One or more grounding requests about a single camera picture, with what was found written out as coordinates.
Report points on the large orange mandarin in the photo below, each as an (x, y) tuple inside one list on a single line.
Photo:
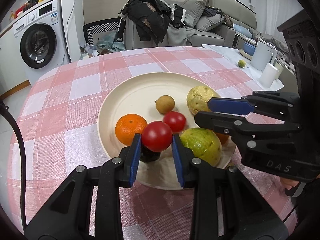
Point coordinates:
[(223, 138)]

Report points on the grey sofa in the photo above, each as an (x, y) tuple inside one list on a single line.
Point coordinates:
[(220, 35)]

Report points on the white paper roll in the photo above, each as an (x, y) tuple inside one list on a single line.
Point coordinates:
[(268, 75)]

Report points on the small green lime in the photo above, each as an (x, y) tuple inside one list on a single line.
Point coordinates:
[(241, 63)]

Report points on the white washing machine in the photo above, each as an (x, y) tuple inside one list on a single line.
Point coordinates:
[(40, 40)]

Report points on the black patterned basket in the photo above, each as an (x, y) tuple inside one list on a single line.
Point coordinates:
[(100, 27)]

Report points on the green-yellow guava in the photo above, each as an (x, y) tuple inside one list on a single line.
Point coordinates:
[(204, 144)]

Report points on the yellow wrinkled guava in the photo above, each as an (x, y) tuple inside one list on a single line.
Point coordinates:
[(198, 97)]

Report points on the pink plaid tablecloth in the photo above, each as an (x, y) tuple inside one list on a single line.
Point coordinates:
[(58, 121)]

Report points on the grey sofa cushion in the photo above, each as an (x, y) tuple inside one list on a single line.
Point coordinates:
[(206, 23)]

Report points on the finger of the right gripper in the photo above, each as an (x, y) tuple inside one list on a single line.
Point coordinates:
[(260, 102), (239, 128)]

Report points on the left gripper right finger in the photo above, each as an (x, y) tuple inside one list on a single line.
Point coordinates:
[(226, 205)]

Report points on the person's right hand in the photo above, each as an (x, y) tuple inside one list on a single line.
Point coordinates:
[(288, 183)]

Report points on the white electric kettle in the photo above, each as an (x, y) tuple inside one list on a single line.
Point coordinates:
[(264, 54)]

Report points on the small orange mandarin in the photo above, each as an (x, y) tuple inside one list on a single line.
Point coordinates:
[(127, 126)]

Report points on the red cherry tomato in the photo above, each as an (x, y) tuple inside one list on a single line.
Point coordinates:
[(157, 136), (175, 120)]

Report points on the cream round plate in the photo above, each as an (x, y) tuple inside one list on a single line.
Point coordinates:
[(137, 95)]

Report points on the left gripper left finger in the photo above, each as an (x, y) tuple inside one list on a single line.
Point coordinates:
[(86, 205)]

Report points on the pile of dark clothes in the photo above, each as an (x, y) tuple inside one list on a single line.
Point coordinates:
[(152, 18)]

